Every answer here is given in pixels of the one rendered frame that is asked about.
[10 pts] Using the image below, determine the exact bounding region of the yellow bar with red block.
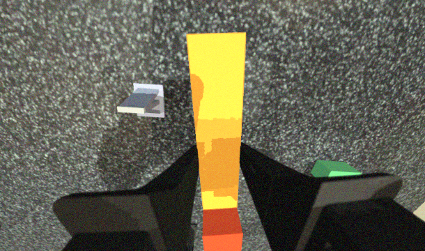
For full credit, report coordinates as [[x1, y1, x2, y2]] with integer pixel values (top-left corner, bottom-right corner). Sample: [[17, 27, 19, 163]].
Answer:
[[187, 33, 246, 251]]

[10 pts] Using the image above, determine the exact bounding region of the green rectangular block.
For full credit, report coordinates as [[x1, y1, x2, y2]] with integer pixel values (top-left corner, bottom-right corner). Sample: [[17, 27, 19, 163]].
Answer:
[[310, 160, 361, 177]]

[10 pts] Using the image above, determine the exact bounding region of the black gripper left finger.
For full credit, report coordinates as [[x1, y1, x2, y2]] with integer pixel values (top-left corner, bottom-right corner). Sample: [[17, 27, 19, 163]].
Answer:
[[52, 145, 199, 251]]

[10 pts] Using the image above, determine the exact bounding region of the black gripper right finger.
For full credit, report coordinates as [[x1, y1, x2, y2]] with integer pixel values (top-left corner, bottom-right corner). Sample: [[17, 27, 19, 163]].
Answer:
[[240, 142, 403, 251]]

